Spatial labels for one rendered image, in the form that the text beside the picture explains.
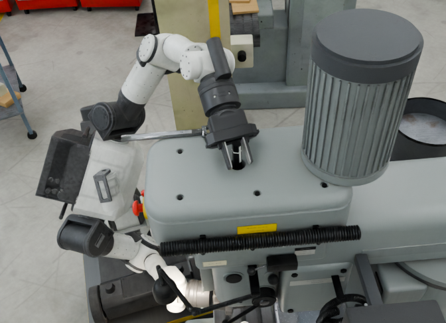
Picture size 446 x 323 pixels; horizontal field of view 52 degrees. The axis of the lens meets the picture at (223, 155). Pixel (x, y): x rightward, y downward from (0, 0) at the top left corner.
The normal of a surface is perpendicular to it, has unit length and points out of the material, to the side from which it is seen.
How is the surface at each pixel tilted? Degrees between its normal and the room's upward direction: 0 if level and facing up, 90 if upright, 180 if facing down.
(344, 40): 0
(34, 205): 0
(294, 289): 90
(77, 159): 59
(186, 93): 90
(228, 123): 30
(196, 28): 90
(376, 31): 0
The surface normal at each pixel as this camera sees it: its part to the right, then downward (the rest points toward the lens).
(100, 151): 0.22, 0.21
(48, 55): -0.05, -0.70
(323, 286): 0.07, 0.71
